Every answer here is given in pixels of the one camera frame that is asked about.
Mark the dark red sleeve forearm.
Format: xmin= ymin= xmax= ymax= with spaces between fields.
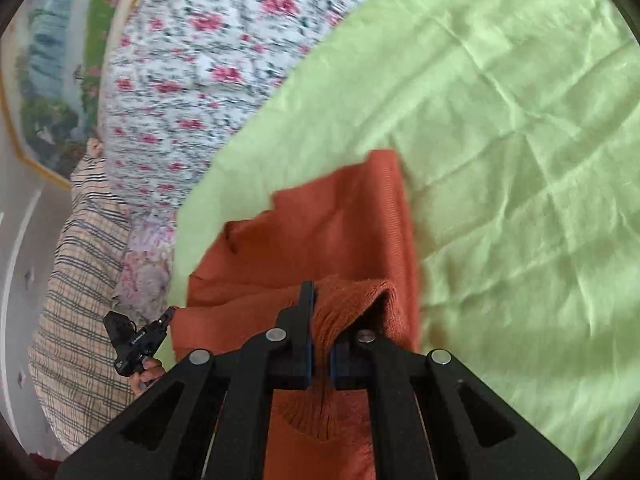
xmin=29 ymin=453 xmax=62 ymax=480

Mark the landscape wall picture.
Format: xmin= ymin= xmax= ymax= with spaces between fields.
xmin=1 ymin=0 xmax=131 ymax=188

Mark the light green bed sheet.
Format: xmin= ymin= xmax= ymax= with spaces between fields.
xmin=169 ymin=0 xmax=639 ymax=477

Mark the person's left hand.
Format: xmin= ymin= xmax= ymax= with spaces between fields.
xmin=128 ymin=358 xmax=165 ymax=396

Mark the orange knitted sweater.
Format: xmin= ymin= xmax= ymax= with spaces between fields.
xmin=171 ymin=150 xmax=419 ymax=479

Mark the white red floral quilt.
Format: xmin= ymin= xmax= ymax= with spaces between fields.
xmin=101 ymin=0 xmax=364 ymax=214

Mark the beige plaid blanket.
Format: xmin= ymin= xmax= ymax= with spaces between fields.
xmin=28 ymin=155 xmax=134 ymax=453

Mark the pastel floral pillow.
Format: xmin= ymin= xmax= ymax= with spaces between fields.
xmin=113 ymin=214 xmax=176 ymax=325

